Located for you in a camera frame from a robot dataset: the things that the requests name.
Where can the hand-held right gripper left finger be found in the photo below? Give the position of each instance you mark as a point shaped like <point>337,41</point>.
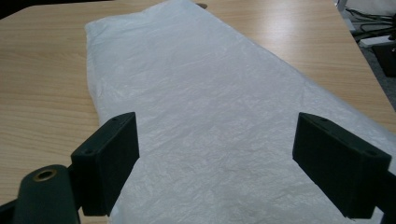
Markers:
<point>104,161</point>

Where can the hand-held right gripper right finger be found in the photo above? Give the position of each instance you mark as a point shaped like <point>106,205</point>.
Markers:
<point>339,165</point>

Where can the white plastic trash bag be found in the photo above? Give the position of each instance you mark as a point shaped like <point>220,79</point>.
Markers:
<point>205,102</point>

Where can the black stand base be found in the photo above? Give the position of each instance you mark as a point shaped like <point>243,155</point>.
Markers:
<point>386,59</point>

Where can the white power strip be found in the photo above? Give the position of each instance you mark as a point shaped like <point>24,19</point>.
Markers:
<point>375,41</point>

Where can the dark round table grommet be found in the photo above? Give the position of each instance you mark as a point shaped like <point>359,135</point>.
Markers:
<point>202,5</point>

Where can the white desk frame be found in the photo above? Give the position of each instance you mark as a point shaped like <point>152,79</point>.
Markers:
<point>345,14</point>

